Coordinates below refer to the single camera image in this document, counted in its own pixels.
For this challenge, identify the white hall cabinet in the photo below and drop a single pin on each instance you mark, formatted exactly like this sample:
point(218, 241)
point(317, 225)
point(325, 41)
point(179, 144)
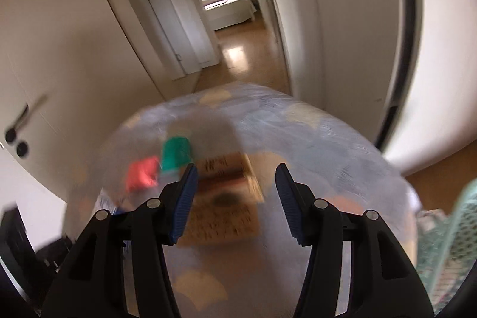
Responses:
point(167, 5)

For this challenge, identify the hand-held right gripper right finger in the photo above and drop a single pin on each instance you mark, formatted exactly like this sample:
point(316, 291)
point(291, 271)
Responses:
point(289, 195)

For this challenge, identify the black sliding door frame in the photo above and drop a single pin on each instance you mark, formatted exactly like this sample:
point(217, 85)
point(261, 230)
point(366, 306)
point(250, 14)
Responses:
point(410, 5)

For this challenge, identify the brown cardboard box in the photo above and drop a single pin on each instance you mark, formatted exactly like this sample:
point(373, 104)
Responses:
point(223, 213)

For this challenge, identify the teal plastic basket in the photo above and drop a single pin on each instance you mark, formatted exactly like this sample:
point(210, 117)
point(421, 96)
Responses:
point(458, 228)

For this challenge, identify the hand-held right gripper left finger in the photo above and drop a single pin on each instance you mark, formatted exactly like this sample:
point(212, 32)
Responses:
point(184, 198)

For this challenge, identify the white room door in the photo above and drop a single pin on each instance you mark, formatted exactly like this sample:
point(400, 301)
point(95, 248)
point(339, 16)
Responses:
point(74, 61)

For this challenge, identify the white bed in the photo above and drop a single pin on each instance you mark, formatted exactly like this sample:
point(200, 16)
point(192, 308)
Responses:
point(227, 10)

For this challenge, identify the black door keyhole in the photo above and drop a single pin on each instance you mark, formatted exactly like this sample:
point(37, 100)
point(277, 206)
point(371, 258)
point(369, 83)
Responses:
point(22, 149)

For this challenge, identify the white open hall door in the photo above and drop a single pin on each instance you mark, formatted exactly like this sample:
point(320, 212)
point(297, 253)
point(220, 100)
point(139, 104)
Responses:
point(275, 5)

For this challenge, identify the blue white packet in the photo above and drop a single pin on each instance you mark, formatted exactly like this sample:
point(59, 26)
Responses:
point(108, 200)

